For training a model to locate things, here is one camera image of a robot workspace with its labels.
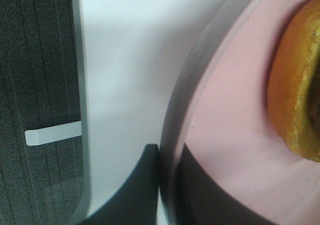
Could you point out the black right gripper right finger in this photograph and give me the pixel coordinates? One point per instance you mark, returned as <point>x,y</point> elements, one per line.
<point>201,201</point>

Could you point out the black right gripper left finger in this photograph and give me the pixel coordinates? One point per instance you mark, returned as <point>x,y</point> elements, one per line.
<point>136,202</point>

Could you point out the toy burger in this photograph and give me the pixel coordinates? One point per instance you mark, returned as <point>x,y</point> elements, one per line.
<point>293,88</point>

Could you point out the pink round plate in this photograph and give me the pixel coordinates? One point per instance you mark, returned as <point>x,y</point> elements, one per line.
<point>218,110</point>

